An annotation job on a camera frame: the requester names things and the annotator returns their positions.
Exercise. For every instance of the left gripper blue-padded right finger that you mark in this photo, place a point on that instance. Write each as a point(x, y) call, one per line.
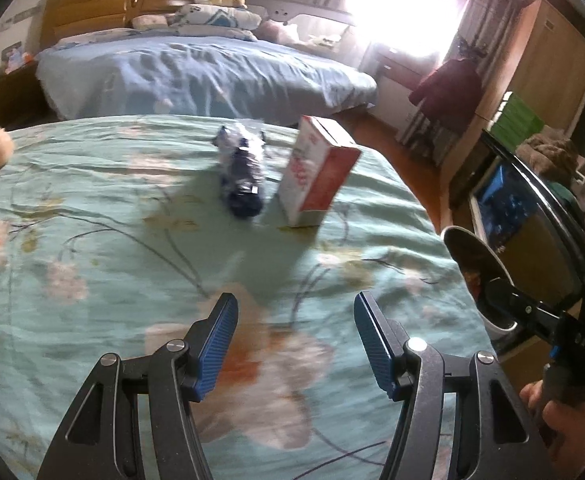
point(494, 437)

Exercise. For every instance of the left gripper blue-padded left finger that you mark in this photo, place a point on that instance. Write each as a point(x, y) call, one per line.
point(99, 437)

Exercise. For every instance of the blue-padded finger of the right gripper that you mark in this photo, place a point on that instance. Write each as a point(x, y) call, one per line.
point(533, 315)

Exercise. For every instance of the black trash bin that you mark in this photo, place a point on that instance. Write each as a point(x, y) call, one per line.
point(479, 265)

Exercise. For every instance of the wooden headboard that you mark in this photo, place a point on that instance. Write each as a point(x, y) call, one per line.
point(65, 18)

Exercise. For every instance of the white pink pillow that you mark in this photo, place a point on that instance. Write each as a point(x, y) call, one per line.
point(150, 21)

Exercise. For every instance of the blue bed sheet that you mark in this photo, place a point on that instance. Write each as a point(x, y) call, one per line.
point(158, 73)

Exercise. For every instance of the wooden wardrobe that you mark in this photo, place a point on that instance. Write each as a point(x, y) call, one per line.
point(543, 63)

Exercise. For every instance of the red and white carton box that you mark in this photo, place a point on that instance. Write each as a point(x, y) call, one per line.
point(321, 159)

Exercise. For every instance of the green storage boxes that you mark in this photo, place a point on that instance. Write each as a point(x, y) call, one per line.
point(514, 122)

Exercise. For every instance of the green floral bedspread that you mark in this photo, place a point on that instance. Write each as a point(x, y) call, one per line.
point(114, 238)

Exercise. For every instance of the photo frame on nightstand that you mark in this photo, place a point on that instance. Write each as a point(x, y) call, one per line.
point(12, 57)

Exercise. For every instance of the dark wooden nightstand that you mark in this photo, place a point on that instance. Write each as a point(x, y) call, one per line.
point(23, 103)

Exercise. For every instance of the dark red hanging jacket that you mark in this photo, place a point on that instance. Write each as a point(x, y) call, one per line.
point(450, 94)

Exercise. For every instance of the grey crib rail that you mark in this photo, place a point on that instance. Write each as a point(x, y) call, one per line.
point(311, 29)

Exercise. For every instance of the person's right hand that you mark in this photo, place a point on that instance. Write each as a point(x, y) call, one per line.
point(567, 453)

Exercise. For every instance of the white blue patterned pillow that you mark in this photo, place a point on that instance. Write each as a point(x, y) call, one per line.
point(202, 20)

